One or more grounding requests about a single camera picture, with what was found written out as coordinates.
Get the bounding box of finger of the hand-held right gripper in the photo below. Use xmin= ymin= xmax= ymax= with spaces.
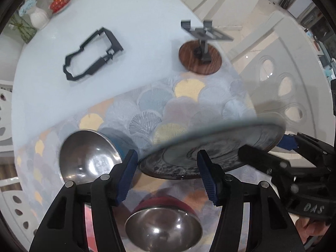
xmin=238 ymin=144 xmax=292 ymax=175
xmin=280 ymin=133 xmax=335 ymax=163

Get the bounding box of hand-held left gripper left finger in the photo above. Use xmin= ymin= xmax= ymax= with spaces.
xmin=29 ymin=149 xmax=139 ymax=252

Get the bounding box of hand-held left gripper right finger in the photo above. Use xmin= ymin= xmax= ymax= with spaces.
xmin=197 ymin=149 xmax=306 ymax=252

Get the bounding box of dark grey plate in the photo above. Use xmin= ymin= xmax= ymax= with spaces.
xmin=139 ymin=121 xmax=287 ymax=181

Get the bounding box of steel bowl blue outside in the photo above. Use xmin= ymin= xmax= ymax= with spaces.
xmin=59 ymin=129 xmax=130 ymax=185

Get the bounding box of steel bowl red outside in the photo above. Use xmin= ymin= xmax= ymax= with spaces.
xmin=124 ymin=195 xmax=203 ymax=252

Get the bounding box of person's right hand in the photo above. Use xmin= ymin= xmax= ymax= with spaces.
xmin=295 ymin=214 xmax=332 ymax=246

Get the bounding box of fan patterned table mat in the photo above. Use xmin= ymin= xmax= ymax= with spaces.
xmin=14 ymin=75 xmax=259 ymax=252

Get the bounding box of phone stand wooden base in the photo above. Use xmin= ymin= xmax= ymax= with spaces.
xmin=178 ymin=20 xmax=234 ymax=75

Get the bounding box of glass vase with plants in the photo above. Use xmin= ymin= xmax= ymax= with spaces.
xmin=9 ymin=0 xmax=40 ymax=44

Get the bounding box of white ceramic jar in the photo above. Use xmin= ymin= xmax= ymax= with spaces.
xmin=29 ymin=7 xmax=50 ymax=30

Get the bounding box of red teacup with saucer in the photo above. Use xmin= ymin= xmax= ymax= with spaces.
xmin=49 ymin=0 xmax=71 ymax=13

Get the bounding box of black plastic frame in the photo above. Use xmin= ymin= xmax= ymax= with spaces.
xmin=62 ymin=27 xmax=124 ymax=81

